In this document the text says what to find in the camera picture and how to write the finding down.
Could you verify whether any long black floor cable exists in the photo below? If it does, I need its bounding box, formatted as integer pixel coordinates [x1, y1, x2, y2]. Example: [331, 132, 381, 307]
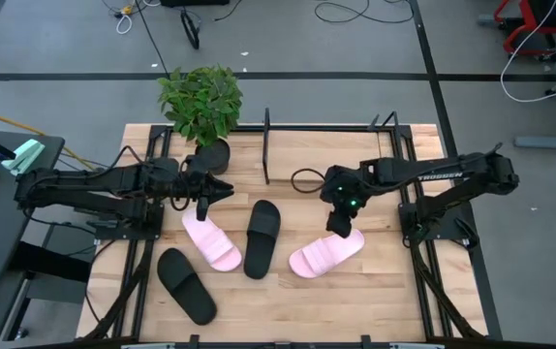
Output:
[135, 0, 170, 79]

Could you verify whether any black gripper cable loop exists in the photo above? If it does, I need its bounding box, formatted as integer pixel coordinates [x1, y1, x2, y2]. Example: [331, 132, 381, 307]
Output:
[291, 168, 328, 195]

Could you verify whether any white floor cable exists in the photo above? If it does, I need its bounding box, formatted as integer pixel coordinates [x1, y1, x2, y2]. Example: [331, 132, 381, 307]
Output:
[499, 0, 556, 104]

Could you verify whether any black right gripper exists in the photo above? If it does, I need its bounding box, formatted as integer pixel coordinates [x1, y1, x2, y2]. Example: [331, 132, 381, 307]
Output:
[321, 160, 376, 214]

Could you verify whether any red and black cart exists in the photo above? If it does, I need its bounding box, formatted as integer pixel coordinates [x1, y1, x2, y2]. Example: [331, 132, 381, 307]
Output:
[493, 0, 556, 63]

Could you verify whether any black-framed wooden shoe shelf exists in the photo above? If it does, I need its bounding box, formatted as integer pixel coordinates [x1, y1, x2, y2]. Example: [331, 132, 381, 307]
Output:
[261, 107, 404, 186]

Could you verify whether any black looped floor cable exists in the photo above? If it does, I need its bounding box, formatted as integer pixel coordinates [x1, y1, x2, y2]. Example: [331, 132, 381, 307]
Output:
[314, 0, 415, 24]

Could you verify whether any grey table foot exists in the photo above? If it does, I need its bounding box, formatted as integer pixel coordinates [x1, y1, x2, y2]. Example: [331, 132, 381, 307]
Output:
[513, 133, 556, 151]

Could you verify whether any black strap loop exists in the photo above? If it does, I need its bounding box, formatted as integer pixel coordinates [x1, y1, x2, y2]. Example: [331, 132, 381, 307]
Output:
[179, 8, 201, 50]

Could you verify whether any mint green stapler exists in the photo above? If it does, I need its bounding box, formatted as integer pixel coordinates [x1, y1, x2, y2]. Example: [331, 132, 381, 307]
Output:
[0, 139, 46, 176]

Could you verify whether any black plant pot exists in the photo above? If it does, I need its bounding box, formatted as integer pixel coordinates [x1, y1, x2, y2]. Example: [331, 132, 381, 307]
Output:
[194, 139, 232, 175]

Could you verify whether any green leafy plant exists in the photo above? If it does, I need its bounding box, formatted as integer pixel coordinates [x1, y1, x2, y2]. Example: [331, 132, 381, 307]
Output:
[156, 65, 244, 148]

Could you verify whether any pink slide sandal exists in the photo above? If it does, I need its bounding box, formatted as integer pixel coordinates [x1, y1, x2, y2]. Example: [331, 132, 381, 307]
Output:
[288, 228, 366, 280]
[181, 207, 243, 272]

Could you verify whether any black floor box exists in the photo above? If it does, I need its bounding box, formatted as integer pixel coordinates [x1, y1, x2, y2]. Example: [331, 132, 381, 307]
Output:
[160, 0, 231, 8]

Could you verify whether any black slide sandal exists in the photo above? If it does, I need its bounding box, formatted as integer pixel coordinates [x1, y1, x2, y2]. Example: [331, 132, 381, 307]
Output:
[243, 199, 282, 281]
[156, 247, 218, 327]

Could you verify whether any yellow floor cable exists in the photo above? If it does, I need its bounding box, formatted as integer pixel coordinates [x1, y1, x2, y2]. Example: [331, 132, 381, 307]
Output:
[0, 105, 98, 171]

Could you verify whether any black aluminium table frame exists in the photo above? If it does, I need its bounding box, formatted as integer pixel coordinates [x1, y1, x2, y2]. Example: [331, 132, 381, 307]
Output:
[15, 123, 556, 349]

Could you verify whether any short white cable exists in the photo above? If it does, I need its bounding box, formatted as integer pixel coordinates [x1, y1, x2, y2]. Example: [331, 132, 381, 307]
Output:
[115, 13, 134, 36]

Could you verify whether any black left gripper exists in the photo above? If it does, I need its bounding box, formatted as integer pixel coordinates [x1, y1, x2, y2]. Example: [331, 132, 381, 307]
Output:
[179, 154, 235, 206]

